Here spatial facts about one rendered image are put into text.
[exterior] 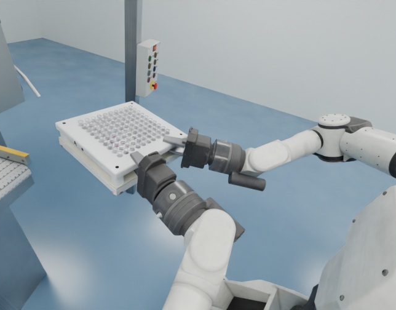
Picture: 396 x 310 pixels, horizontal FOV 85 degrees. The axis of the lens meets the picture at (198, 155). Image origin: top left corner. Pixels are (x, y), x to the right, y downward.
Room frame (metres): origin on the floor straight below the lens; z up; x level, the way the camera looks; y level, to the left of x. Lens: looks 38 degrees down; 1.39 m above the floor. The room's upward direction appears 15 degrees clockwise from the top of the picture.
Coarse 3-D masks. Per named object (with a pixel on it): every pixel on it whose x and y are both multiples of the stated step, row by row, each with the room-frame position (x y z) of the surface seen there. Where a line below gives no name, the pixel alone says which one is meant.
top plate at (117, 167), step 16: (96, 112) 0.51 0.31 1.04; (144, 112) 0.58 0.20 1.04; (64, 128) 0.41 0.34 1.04; (80, 128) 0.42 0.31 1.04; (128, 128) 0.48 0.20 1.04; (80, 144) 0.37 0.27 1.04; (96, 144) 0.38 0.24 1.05; (160, 144) 0.44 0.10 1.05; (96, 160) 0.34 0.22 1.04; (112, 160) 0.34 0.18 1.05; (128, 160) 0.35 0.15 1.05; (112, 176) 0.31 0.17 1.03
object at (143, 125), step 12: (96, 120) 0.46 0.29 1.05; (108, 120) 0.48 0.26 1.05; (120, 120) 0.49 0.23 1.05; (132, 120) 0.51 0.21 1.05; (144, 120) 0.52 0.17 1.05; (108, 132) 0.43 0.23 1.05; (120, 132) 0.44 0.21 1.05; (132, 132) 0.46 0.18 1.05; (144, 132) 0.47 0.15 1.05; (156, 132) 0.49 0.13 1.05; (120, 144) 0.39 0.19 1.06; (132, 144) 0.41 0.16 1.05
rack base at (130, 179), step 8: (64, 144) 0.41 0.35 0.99; (72, 144) 0.41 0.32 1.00; (72, 152) 0.39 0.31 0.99; (80, 152) 0.39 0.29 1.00; (168, 152) 0.48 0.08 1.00; (80, 160) 0.37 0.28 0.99; (88, 160) 0.37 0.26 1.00; (168, 160) 0.45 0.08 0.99; (88, 168) 0.36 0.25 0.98; (96, 168) 0.35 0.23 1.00; (96, 176) 0.34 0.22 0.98; (104, 176) 0.33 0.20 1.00; (128, 176) 0.35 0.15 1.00; (136, 176) 0.36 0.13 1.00; (104, 184) 0.32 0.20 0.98; (112, 184) 0.31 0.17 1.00; (128, 184) 0.33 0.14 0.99; (120, 192) 0.31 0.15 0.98
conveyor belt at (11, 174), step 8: (0, 160) 0.43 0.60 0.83; (8, 160) 0.44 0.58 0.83; (0, 168) 0.40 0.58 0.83; (8, 168) 0.41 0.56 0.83; (16, 168) 0.42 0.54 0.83; (24, 168) 0.43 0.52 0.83; (0, 176) 0.37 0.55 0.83; (8, 176) 0.38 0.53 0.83; (16, 176) 0.39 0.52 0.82; (24, 176) 0.41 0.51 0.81; (0, 184) 0.35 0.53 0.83; (8, 184) 0.36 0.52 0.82; (16, 184) 0.38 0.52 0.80; (0, 192) 0.33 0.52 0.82; (8, 192) 0.35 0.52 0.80
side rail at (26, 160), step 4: (0, 152) 0.44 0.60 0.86; (4, 152) 0.44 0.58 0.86; (0, 156) 0.44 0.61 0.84; (4, 156) 0.44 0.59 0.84; (12, 156) 0.44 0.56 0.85; (16, 156) 0.44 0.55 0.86; (20, 156) 0.44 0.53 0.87; (28, 156) 0.45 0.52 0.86; (12, 160) 0.44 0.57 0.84; (16, 160) 0.44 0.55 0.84; (20, 160) 0.44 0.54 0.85; (24, 160) 0.43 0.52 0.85; (28, 160) 0.44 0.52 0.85
